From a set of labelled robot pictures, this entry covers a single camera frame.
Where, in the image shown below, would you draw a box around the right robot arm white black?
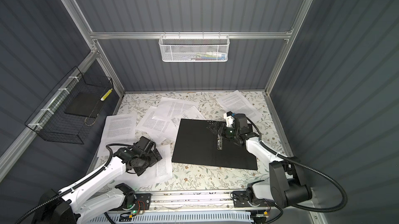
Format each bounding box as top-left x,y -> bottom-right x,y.
207,112 -> 312,208

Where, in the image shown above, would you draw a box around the yellow green marker pen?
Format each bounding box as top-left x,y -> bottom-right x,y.
100,88 -> 113,101

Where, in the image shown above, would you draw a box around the aluminium front rail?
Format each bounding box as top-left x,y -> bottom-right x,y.
63,187 -> 315,214

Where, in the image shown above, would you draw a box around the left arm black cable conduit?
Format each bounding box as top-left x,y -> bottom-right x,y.
14,143 -> 135,224

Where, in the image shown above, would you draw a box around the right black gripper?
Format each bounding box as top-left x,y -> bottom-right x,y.
209,121 -> 240,140

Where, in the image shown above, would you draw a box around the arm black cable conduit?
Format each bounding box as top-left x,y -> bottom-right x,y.
14,143 -> 135,224
246,116 -> 348,213

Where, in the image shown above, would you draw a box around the black wire mesh basket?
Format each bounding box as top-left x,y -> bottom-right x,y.
25,68 -> 114,145

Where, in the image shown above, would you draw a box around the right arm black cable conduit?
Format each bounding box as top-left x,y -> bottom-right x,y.
246,116 -> 348,213

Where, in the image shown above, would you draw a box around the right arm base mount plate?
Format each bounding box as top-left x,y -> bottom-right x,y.
230,190 -> 274,208

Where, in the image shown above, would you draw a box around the printed paper sheet left edge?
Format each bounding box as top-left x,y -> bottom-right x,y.
97,112 -> 137,158

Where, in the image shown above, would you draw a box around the black pad in basket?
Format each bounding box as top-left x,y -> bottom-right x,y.
64,93 -> 105,119

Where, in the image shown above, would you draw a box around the printed paper sheet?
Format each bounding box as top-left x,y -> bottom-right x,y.
137,106 -> 178,141
115,145 -> 172,190
152,97 -> 205,128
217,90 -> 262,123

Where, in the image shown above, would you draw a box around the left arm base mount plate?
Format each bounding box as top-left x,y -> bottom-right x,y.
111,193 -> 152,211

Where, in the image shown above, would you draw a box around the red folder black inside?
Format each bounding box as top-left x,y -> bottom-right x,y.
171,119 -> 258,171

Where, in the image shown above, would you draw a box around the white wire mesh basket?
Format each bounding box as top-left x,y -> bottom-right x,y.
159,36 -> 230,62

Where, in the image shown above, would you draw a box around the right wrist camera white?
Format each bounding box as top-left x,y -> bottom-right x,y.
223,111 -> 234,128

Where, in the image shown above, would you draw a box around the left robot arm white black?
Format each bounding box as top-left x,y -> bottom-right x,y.
24,137 -> 162,224

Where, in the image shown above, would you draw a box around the pens in white basket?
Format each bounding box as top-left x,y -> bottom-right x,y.
186,51 -> 228,61

